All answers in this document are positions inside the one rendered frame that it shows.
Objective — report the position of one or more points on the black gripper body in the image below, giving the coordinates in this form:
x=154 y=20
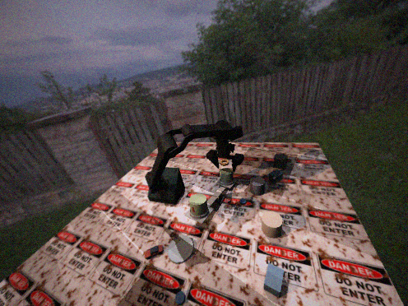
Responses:
x=224 y=152

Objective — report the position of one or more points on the beige cylinder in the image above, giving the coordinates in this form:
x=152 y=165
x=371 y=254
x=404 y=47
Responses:
x=271 y=224

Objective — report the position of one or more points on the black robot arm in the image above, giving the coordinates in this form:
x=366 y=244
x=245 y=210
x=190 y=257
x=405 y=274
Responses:
x=168 y=148

